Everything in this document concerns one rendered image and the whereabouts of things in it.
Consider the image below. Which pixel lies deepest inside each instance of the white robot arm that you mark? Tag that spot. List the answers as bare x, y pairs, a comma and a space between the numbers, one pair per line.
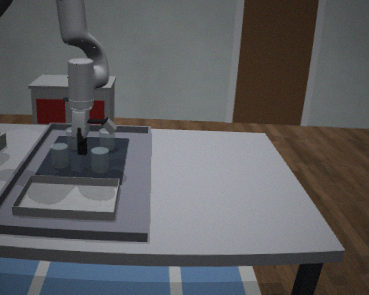
84, 75

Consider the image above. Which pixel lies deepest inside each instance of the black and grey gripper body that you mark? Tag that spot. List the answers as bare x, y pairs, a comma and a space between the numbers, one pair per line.
79, 120

